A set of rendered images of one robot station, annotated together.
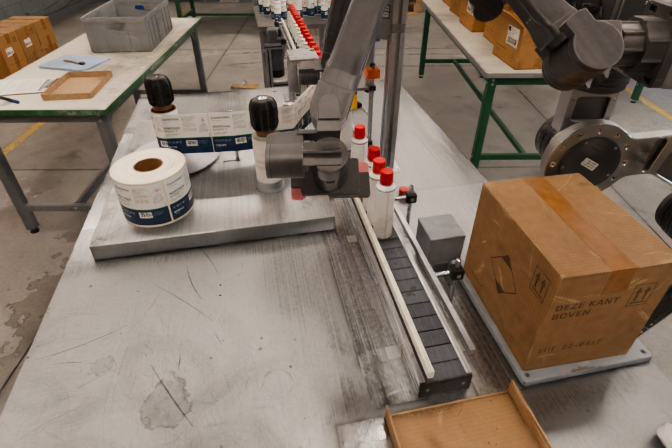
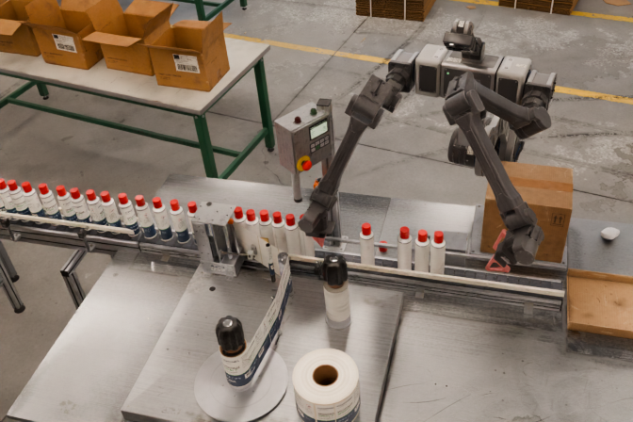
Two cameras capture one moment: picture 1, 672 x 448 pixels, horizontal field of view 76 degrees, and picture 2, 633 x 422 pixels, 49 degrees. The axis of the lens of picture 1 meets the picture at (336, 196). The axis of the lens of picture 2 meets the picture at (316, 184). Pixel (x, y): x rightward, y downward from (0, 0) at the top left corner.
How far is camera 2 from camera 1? 2.01 m
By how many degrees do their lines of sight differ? 47
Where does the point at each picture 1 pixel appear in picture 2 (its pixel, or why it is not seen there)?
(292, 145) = (529, 241)
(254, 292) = (451, 365)
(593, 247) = (555, 188)
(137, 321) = not seen: outside the picture
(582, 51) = (544, 123)
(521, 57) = (209, 78)
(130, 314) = not seen: outside the picture
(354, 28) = (503, 175)
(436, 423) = (577, 310)
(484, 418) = (579, 291)
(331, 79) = (518, 202)
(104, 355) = not seen: outside the picture
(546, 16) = (524, 117)
